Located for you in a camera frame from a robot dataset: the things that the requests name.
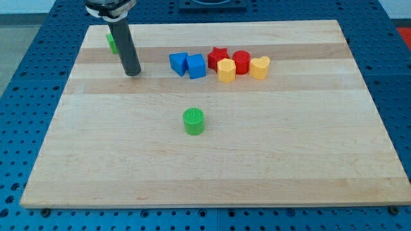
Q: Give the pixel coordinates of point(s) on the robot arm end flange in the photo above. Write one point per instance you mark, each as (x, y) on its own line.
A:
(109, 10)

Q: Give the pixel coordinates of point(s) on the blue triangle block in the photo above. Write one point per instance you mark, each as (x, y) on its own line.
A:
(178, 62)

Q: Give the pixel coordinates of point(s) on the green cylinder block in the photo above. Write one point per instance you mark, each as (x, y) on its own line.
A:
(193, 119)

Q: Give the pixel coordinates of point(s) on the blue cube block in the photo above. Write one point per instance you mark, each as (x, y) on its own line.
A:
(196, 66)

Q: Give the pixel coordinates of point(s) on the yellow pentagon block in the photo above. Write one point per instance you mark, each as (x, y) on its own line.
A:
(226, 70)

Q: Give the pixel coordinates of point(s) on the red star block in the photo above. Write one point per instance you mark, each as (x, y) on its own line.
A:
(215, 56)

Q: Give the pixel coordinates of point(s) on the red cylinder block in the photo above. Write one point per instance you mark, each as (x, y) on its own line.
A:
(242, 61)

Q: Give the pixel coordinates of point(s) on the yellow heart block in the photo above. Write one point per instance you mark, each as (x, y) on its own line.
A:
(259, 67)

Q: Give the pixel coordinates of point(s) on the wooden board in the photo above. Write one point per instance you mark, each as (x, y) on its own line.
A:
(308, 135)

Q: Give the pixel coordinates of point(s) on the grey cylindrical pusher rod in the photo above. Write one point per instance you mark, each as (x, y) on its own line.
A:
(125, 46)

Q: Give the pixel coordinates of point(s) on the green star block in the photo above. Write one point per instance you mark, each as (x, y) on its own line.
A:
(110, 40)

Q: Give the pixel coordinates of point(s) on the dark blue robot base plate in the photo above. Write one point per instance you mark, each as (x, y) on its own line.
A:
(185, 5)

